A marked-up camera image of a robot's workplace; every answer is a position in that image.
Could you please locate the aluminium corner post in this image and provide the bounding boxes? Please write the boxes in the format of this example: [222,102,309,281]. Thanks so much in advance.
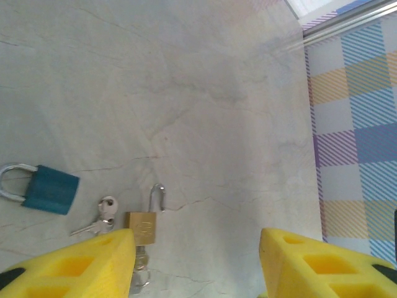
[285,0,397,52]

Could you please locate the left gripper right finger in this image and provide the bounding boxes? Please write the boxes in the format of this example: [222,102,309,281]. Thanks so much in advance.
[259,227,397,298]

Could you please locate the blue padlock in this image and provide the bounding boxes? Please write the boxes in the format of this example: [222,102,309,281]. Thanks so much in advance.
[0,162,81,216]

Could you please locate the silver keys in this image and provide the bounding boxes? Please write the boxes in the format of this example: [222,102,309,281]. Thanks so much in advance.
[130,244,151,296]
[69,195,120,238]

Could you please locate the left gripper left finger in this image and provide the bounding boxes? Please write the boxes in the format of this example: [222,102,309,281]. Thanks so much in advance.
[0,228,136,298]

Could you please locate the gold padlock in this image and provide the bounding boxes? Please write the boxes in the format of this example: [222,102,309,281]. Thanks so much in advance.
[125,183,167,246]

